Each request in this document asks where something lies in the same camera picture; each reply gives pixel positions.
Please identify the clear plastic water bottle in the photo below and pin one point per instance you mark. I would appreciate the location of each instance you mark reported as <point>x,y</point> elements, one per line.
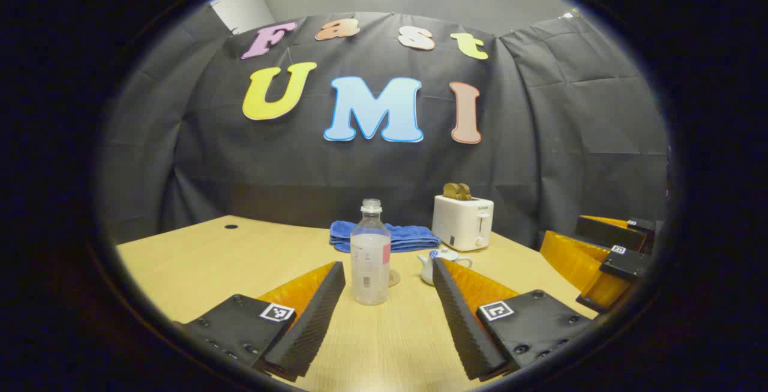
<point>370,260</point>

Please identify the black backdrop cloth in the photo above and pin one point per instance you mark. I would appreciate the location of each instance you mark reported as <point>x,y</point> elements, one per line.
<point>540,140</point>

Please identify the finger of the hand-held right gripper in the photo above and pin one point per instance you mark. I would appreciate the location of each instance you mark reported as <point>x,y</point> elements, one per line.
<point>618,235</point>
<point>624,263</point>

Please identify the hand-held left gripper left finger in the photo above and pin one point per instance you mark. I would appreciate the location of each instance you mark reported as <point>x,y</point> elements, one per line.
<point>312,320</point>

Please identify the white blue patterned teacup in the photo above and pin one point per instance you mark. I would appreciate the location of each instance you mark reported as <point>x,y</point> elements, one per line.
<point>426,272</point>

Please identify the blue folded towel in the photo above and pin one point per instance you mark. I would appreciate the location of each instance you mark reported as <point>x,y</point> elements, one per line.
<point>414,237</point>

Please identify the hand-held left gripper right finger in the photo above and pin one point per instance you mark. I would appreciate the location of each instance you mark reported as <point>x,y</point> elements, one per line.
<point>459,320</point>

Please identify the white toaster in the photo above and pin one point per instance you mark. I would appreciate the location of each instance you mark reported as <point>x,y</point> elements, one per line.
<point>459,224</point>

